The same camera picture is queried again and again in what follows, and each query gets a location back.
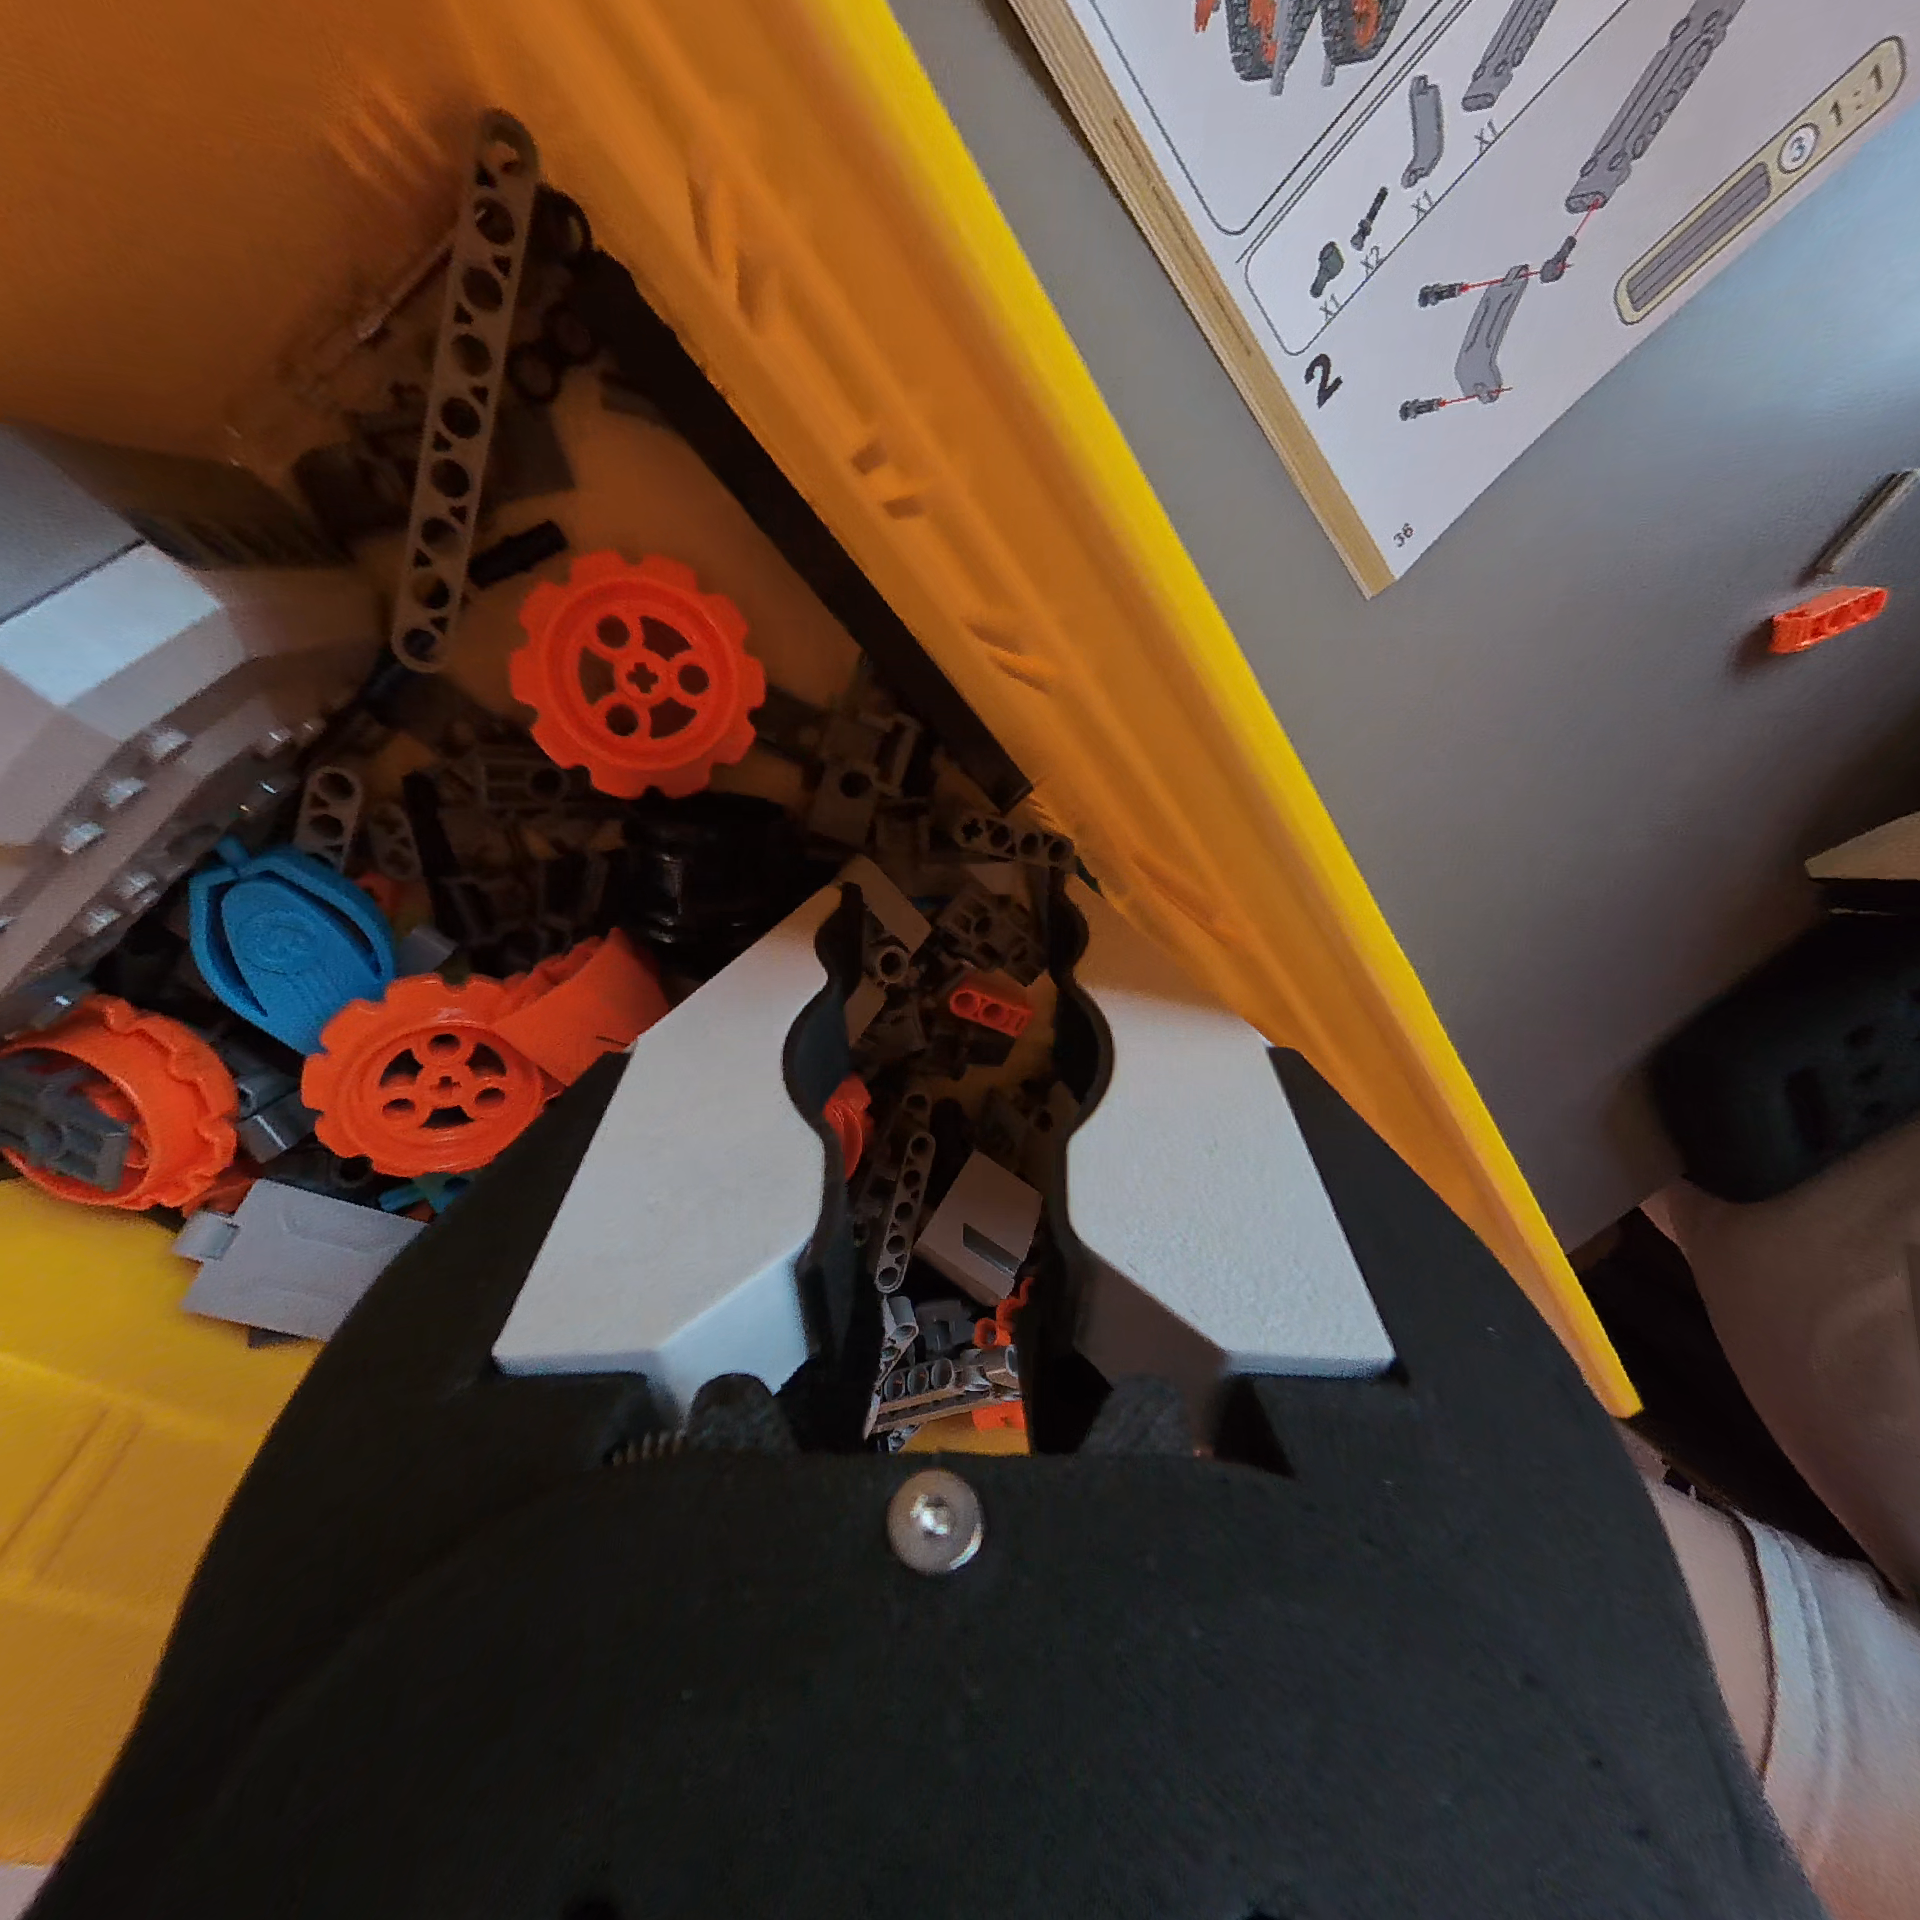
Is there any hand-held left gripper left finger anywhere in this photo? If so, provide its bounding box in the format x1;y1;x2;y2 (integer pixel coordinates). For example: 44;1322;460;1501
489;883;864;1421

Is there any light grey curved toy panel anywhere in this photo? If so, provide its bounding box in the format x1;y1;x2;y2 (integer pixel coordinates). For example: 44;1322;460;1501
173;1175;433;1346

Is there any teal brick separator tool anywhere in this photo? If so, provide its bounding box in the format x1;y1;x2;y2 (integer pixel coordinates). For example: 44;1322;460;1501
183;837;403;1056

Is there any yellow plastic bin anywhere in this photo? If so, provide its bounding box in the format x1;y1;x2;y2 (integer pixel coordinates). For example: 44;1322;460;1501
0;0;1644;1878

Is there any grey white toy motor block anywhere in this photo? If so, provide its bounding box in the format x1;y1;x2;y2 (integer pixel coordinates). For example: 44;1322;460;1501
0;423;380;995

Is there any light grey toy axle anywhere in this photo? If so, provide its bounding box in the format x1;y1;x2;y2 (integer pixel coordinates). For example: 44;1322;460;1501
1803;470;1920;584

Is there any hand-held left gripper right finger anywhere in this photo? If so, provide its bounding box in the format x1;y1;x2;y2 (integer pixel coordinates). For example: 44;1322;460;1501
1049;881;1403;1427

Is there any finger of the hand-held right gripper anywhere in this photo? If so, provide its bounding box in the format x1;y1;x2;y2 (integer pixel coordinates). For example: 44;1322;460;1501
1803;815;1920;887

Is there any small orange toy beam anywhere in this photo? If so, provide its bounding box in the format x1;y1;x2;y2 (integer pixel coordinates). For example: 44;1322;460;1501
1765;584;1895;659

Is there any pile of toy building parts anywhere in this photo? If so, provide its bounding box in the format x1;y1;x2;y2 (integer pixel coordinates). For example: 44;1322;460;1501
0;107;1088;1449

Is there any black studded foam mat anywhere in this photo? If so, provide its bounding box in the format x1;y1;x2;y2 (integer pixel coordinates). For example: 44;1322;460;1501
1639;896;1920;1208

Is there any building instruction booklet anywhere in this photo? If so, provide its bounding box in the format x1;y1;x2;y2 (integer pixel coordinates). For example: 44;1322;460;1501
1009;0;1920;601

